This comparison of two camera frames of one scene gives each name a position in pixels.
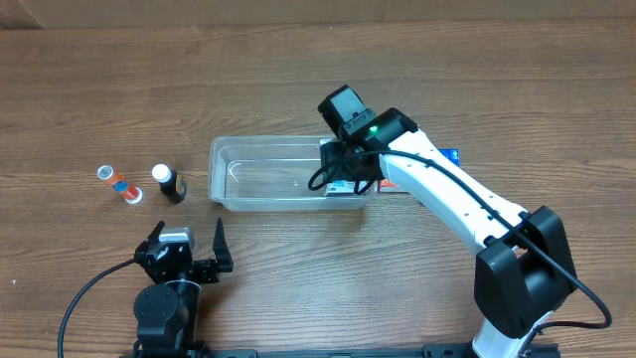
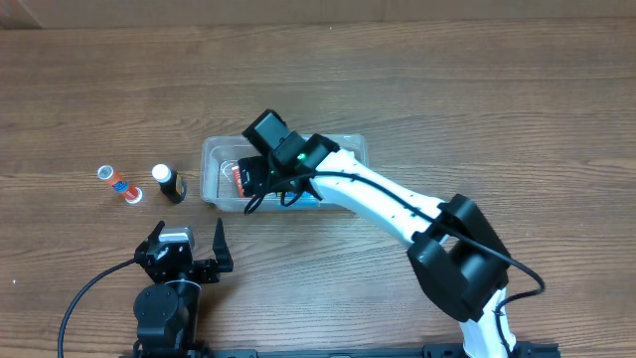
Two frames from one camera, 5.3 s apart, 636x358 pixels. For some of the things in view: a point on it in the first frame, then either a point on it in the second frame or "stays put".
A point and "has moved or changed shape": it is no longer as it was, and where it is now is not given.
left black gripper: (220, 245) stays put
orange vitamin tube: (119, 183) stays put
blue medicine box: (452, 153) → (295, 198)
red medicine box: (386, 185) has moved or changed shape
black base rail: (178, 349) stays put
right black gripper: (333, 169) → (252, 177)
